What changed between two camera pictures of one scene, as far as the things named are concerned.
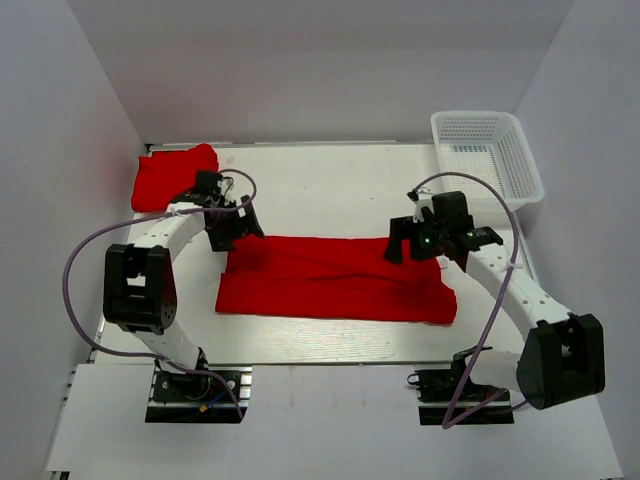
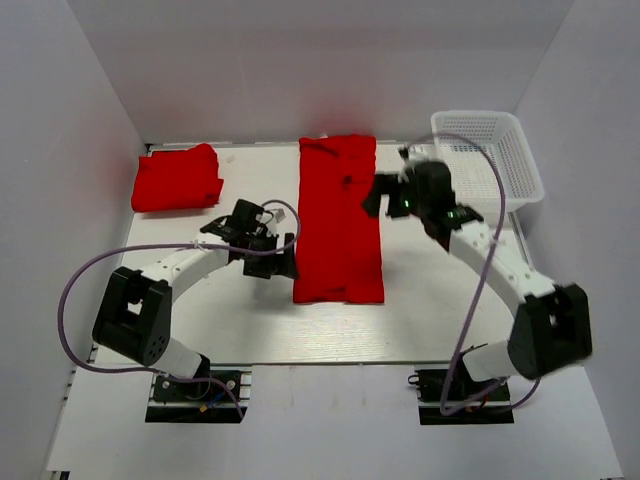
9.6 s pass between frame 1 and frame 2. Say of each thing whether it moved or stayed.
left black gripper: moved
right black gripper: moved
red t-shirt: moved
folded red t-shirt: stayed
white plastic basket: stayed
